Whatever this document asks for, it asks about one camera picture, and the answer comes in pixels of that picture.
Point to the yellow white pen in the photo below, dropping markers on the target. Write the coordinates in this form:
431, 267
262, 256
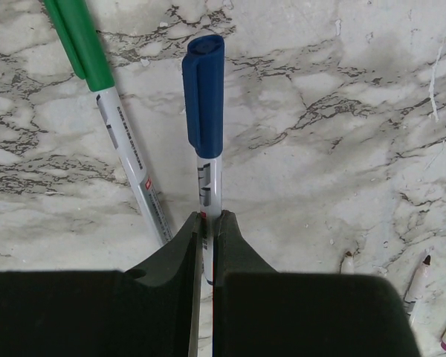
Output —
347, 266

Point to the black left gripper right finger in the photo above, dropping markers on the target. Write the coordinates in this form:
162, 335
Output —
258, 311

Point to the blue white pen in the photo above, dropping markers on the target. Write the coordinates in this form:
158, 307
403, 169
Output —
209, 171

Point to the red white pen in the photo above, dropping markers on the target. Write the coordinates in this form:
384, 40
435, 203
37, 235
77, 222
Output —
416, 288

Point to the blue pen cap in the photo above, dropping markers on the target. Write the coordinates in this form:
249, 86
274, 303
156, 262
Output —
203, 79

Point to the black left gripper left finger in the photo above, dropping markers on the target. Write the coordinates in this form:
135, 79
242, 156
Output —
152, 309

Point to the green pen cap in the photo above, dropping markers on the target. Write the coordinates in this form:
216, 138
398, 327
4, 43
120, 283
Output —
77, 33

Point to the green white pen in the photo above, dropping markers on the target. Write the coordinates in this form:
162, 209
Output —
124, 140

